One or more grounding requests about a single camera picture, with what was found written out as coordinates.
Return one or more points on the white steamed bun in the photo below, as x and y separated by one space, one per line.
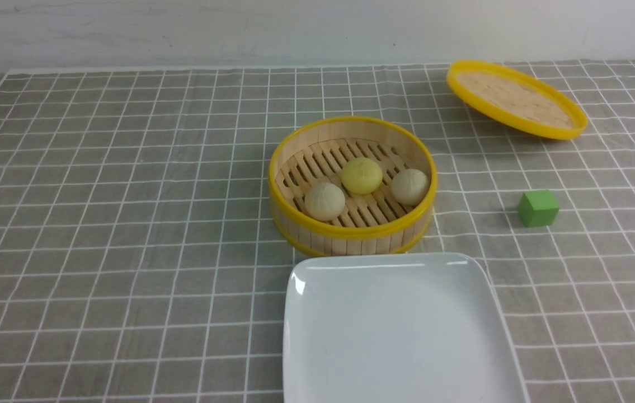
409 187
325 201

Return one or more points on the yellow steamed bun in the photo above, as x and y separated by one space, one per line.
361 176

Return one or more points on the white square plate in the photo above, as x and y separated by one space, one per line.
421 327

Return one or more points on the yellow rimmed bamboo steamer basket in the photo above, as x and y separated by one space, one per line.
369 224

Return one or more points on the grey checkered tablecloth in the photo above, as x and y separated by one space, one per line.
139 261

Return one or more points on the yellow rimmed steamer lid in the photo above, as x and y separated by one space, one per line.
516 100

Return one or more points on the green cube block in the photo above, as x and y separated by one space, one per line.
538 208

